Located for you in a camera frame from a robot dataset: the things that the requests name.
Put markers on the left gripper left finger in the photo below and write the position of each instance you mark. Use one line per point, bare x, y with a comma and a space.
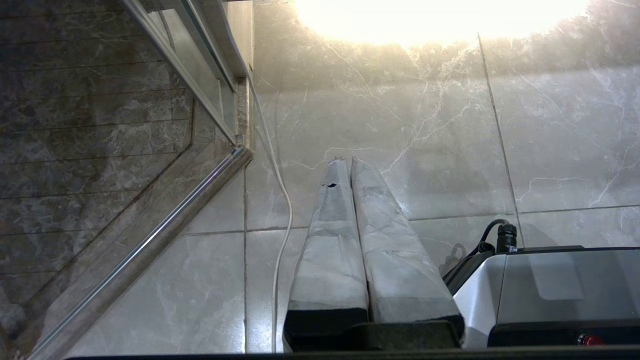
330, 270

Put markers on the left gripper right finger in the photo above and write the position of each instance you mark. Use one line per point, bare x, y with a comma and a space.
400, 280

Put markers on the glass shower door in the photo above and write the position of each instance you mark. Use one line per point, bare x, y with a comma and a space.
190, 65

